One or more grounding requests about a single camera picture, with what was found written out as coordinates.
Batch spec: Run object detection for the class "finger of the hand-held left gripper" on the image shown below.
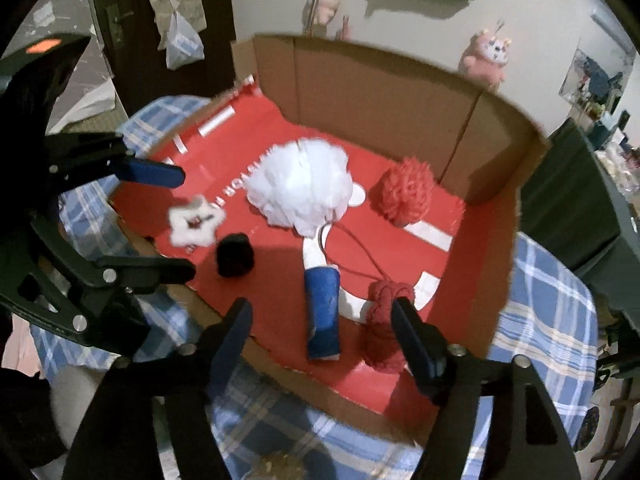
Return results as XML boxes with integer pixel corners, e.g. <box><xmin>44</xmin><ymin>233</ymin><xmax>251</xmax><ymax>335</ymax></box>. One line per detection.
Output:
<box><xmin>46</xmin><ymin>132</ymin><xmax>187</xmax><ymax>194</ymax></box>
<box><xmin>22</xmin><ymin>219</ymin><xmax>197</xmax><ymax>356</ymax></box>

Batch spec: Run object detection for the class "white plastic bag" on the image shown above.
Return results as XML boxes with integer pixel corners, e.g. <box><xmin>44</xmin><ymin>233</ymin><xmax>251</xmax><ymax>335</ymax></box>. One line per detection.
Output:
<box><xmin>165</xmin><ymin>10</ymin><xmax>206</xmax><ymax>71</ymax></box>

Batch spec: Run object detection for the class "white mesh bath pouf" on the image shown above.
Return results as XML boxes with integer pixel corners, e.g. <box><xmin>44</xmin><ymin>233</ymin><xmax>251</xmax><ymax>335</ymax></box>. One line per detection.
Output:
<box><xmin>247</xmin><ymin>138</ymin><xmax>386</xmax><ymax>281</ymax></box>

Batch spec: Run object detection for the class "red mesh bath pouf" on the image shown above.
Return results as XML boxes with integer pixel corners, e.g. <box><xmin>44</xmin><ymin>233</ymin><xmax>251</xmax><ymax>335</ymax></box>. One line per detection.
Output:
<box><xmin>375</xmin><ymin>156</ymin><xmax>435</xmax><ymax>226</ymax></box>

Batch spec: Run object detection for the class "black fluffy scrunchie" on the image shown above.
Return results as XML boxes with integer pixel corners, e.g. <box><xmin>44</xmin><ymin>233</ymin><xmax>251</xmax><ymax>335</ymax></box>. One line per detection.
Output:
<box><xmin>215</xmin><ymin>232</ymin><xmax>257</xmax><ymax>278</ymax></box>

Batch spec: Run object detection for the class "metal door handle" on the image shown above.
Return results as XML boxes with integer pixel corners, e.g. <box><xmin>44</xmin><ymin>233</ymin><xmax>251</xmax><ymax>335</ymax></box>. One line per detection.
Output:
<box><xmin>102</xmin><ymin>2</ymin><xmax>126</xmax><ymax>46</ymax></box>

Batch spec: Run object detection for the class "cardboard box red lining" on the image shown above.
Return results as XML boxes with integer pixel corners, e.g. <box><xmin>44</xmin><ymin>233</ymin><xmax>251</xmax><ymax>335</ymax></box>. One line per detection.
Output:
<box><xmin>107</xmin><ymin>34</ymin><xmax>551</xmax><ymax>448</ymax></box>

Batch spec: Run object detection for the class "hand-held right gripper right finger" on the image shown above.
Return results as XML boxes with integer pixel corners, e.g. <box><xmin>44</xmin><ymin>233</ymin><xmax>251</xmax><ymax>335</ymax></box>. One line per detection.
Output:
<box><xmin>391</xmin><ymin>297</ymin><xmax>583</xmax><ymax>480</ymax></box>

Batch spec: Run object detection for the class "red knitted yarn ball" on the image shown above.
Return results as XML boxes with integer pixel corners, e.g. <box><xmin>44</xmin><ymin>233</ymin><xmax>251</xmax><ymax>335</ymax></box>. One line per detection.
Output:
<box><xmin>361</xmin><ymin>280</ymin><xmax>416</xmax><ymax>373</ymax></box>

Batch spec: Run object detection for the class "pink horned plush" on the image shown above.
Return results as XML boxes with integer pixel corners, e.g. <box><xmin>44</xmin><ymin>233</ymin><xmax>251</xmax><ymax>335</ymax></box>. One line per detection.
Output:
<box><xmin>459</xmin><ymin>22</ymin><xmax>511</xmax><ymax>86</ymax></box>

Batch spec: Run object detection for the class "blue plaid blanket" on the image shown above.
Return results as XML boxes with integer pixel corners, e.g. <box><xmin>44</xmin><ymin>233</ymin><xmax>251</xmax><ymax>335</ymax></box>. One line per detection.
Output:
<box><xmin>30</xmin><ymin>95</ymin><xmax>601</xmax><ymax>480</ymax></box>

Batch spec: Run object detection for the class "dark green cabinet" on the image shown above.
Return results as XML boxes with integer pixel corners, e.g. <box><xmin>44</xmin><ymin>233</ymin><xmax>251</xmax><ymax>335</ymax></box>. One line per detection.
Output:
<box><xmin>520</xmin><ymin>117</ymin><xmax>640</xmax><ymax>286</ymax></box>

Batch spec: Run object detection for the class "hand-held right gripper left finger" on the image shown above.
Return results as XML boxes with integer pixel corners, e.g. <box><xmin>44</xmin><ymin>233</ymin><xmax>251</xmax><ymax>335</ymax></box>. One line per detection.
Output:
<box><xmin>62</xmin><ymin>297</ymin><xmax>254</xmax><ymax>480</ymax></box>

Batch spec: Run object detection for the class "blue cloth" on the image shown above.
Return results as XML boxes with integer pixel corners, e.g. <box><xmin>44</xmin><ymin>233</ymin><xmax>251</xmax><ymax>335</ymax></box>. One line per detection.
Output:
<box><xmin>304</xmin><ymin>266</ymin><xmax>342</xmax><ymax>362</ymax></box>

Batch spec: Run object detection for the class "clear hanging organizer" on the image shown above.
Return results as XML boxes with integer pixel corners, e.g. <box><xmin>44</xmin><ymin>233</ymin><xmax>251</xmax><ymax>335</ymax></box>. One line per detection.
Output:
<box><xmin>139</xmin><ymin>0</ymin><xmax>208</xmax><ymax>51</ymax></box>

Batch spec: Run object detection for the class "pink pig plush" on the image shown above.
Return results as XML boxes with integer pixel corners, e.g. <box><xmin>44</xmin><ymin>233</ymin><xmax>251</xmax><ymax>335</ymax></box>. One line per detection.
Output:
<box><xmin>307</xmin><ymin>0</ymin><xmax>343</xmax><ymax>26</ymax></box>

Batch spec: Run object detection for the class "white fluffy scrunchie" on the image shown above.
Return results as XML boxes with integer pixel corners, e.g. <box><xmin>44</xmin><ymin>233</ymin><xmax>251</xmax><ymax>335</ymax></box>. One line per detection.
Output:
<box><xmin>167</xmin><ymin>195</ymin><xmax>227</xmax><ymax>247</ymax></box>

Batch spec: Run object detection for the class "dark wooden door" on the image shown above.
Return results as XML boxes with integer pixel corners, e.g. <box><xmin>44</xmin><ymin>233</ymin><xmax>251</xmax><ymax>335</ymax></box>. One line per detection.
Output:
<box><xmin>87</xmin><ymin>0</ymin><xmax>236</xmax><ymax>121</ymax></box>

